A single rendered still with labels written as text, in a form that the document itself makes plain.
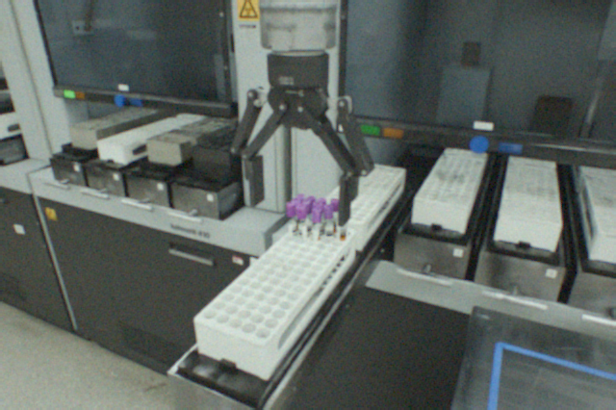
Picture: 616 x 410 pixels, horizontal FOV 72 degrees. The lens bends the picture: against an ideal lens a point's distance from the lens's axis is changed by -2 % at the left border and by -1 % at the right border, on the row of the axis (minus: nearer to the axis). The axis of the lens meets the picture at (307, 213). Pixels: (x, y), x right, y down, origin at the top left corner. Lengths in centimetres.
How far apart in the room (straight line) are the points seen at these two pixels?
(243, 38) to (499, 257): 66
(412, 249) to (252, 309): 39
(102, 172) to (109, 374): 82
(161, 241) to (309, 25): 83
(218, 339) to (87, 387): 128
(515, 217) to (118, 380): 141
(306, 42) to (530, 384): 45
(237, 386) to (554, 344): 39
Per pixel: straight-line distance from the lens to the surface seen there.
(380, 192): 87
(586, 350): 65
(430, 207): 84
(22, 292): 201
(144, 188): 116
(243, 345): 51
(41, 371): 191
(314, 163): 95
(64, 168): 139
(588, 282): 84
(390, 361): 103
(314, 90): 53
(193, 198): 106
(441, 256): 84
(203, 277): 117
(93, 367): 184
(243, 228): 100
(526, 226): 83
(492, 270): 84
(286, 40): 50
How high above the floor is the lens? 120
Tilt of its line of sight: 26 degrees down
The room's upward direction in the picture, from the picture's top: straight up
